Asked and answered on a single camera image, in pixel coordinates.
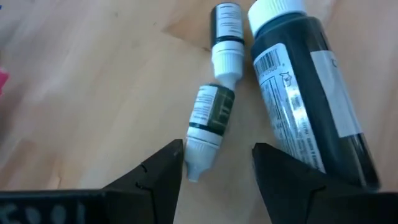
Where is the small green food coloring bottle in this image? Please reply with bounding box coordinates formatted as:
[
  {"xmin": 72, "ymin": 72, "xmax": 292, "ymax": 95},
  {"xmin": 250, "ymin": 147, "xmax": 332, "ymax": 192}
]
[{"xmin": 183, "ymin": 83, "xmax": 236, "ymax": 184}]

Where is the small black food coloring bottle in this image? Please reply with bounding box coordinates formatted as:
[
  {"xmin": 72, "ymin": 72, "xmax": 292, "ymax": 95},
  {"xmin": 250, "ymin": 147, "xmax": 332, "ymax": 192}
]
[{"xmin": 210, "ymin": 2, "xmax": 246, "ymax": 91}]

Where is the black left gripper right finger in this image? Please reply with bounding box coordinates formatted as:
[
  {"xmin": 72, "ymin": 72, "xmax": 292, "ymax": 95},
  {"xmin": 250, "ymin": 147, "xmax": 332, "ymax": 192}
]
[{"xmin": 251, "ymin": 142, "xmax": 398, "ymax": 224}]

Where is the pink object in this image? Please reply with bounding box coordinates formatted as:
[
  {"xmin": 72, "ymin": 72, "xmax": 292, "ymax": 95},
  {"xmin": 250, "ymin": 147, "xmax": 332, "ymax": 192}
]
[{"xmin": 0, "ymin": 67, "xmax": 10, "ymax": 96}]

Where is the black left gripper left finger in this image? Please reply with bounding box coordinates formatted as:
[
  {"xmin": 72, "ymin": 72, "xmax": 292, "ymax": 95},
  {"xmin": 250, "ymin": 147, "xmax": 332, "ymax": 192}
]
[{"xmin": 102, "ymin": 138, "xmax": 185, "ymax": 224}]

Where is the large dark food coloring bottle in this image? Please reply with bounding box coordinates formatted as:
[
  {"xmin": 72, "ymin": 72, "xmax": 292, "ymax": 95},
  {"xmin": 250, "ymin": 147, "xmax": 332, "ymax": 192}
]
[{"xmin": 247, "ymin": 0, "xmax": 382, "ymax": 191}]

